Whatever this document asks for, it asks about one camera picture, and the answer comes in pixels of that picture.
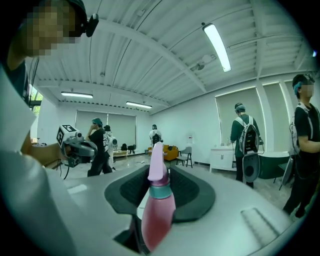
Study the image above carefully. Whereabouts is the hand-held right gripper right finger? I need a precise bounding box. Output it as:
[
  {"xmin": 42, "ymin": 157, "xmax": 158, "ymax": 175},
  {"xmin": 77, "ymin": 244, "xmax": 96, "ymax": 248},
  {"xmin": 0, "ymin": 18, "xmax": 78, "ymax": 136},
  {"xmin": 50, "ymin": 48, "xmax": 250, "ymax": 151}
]
[{"xmin": 169, "ymin": 165, "xmax": 216, "ymax": 224}]

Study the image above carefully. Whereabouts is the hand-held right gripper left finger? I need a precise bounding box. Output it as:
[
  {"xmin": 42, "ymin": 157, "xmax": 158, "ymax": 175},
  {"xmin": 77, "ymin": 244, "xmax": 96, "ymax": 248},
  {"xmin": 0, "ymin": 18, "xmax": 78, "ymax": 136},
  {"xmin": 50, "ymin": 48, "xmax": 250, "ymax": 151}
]
[{"xmin": 104, "ymin": 164, "xmax": 152, "ymax": 215}]

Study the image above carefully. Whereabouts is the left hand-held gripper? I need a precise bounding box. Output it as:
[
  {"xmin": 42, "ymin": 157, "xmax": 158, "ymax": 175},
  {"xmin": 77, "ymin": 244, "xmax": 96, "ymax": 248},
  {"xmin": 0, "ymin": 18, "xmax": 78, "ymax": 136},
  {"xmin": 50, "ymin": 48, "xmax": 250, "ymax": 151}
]
[{"xmin": 56, "ymin": 124, "xmax": 99, "ymax": 169}]

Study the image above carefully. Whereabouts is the pink spray bottle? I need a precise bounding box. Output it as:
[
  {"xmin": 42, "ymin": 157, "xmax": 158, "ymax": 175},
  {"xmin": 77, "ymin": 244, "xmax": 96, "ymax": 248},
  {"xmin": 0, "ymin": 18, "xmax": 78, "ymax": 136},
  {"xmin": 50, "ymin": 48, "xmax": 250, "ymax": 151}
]
[{"xmin": 140, "ymin": 141, "xmax": 177, "ymax": 252}]

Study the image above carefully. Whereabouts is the person's left forearm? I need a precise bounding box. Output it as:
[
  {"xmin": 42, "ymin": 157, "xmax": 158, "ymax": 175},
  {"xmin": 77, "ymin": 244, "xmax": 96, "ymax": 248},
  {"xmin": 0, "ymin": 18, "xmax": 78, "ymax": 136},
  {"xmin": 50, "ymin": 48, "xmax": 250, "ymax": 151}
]
[{"xmin": 20, "ymin": 143, "xmax": 69, "ymax": 167}]

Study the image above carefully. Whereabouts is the grey chair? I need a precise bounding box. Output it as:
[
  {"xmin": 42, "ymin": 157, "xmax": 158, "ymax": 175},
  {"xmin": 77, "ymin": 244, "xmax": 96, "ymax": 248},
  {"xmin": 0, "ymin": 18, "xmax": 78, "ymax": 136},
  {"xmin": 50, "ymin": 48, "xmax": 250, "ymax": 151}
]
[{"xmin": 175, "ymin": 146, "xmax": 194, "ymax": 169}]

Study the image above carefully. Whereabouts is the grey roller blind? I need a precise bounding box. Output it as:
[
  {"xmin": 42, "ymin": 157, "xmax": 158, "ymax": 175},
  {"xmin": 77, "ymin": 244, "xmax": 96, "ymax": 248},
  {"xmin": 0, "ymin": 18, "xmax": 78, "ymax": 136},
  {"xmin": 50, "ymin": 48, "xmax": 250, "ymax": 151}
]
[
  {"xmin": 215, "ymin": 86, "xmax": 266, "ymax": 152},
  {"xmin": 75, "ymin": 110, "xmax": 138, "ymax": 152}
]

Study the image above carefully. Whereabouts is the black bag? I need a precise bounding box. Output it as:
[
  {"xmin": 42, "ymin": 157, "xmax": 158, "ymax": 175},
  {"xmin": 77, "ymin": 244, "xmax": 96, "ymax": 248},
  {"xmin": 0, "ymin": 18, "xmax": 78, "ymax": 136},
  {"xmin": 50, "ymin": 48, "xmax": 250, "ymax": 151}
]
[{"xmin": 120, "ymin": 143, "xmax": 137, "ymax": 155}]

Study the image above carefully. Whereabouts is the white cabinet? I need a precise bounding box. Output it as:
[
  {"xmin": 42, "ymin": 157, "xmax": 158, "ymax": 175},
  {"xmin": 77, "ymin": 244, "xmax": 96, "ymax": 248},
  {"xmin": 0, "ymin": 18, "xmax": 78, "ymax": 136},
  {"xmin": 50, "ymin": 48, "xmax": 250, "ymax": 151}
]
[{"xmin": 209, "ymin": 145, "xmax": 237, "ymax": 174}]

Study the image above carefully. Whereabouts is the yellow sofa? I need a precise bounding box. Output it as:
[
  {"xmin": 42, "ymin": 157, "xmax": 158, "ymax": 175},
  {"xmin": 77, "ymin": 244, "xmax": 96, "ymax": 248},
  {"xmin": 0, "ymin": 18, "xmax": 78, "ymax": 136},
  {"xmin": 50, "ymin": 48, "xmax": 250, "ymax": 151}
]
[{"xmin": 147, "ymin": 144, "xmax": 180, "ymax": 162}]

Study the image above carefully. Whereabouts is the long ceiling light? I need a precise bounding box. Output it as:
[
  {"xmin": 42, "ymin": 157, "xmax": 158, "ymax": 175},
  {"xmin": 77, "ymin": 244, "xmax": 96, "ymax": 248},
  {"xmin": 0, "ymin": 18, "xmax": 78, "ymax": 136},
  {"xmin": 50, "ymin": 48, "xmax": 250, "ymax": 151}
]
[
  {"xmin": 202, "ymin": 22, "xmax": 232, "ymax": 73},
  {"xmin": 125, "ymin": 100, "xmax": 153, "ymax": 110},
  {"xmin": 60, "ymin": 91, "xmax": 94, "ymax": 99}
]

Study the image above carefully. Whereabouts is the person's white shirt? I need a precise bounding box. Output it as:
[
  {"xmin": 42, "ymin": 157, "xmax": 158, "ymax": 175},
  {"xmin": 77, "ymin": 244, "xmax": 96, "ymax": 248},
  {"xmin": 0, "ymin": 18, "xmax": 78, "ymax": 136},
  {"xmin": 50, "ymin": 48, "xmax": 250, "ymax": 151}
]
[{"xmin": 0, "ymin": 61, "xmax": 83, "ymax": 251}]

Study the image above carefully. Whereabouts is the white and black backpack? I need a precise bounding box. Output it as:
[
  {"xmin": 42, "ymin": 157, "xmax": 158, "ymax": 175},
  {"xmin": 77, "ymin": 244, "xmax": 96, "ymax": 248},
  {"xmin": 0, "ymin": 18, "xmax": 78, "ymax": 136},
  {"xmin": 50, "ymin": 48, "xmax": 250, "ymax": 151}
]
[{"xmin": 235, "ymin": 115, "xmax": 261, "ymax": 183}]

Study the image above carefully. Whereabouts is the dark green counter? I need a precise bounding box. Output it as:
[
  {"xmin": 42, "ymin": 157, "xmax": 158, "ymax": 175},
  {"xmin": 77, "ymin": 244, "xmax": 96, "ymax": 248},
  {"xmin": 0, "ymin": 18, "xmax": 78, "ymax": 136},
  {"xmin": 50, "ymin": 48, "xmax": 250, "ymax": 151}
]
[{"xmin": 257, "ymin": 150, "xmax": 291, "ymax": 180}]

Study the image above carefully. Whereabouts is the person's head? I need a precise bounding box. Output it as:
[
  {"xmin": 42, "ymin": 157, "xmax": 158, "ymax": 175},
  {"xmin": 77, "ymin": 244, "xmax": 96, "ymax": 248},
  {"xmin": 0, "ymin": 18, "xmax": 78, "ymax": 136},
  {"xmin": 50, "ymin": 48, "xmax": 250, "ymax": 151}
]
[{"xmin": 6, "ymin": 0, "xmax": 88, "ymax": 72}]

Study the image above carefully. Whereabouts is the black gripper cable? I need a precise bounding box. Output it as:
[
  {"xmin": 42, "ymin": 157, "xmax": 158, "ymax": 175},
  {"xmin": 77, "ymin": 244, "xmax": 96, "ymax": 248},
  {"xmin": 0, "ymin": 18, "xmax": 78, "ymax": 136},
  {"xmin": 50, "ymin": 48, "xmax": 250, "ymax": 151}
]
[{"xmin": 56, "ymin": 158, "xmax": 72, "ymax": 181}]

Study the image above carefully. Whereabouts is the black head-worn camera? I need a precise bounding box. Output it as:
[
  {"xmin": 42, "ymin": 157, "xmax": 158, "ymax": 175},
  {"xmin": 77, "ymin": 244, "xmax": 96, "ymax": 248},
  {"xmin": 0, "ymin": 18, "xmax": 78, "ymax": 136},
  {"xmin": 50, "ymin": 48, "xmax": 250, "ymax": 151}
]
[{"xmin": 85, "ymin": 13, "xmax": 100, "ymax": 38}]

